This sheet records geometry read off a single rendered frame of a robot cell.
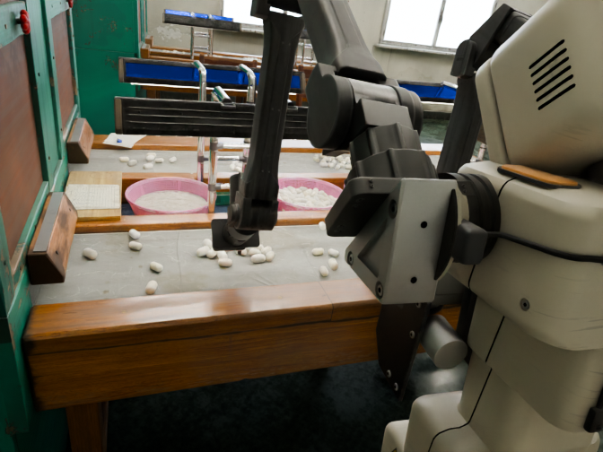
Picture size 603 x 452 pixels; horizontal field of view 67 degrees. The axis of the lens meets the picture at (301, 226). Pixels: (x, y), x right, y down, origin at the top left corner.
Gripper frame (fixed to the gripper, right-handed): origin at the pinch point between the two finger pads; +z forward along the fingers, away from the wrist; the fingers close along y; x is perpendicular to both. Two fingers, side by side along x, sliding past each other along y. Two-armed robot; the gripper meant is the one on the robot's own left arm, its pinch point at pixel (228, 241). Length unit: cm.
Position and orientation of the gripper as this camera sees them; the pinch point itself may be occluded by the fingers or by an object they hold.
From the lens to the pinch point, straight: 108.8
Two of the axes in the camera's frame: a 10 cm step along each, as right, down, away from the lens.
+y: -9.4, 0.2, -3.4
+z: -3.3, 2.3, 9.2
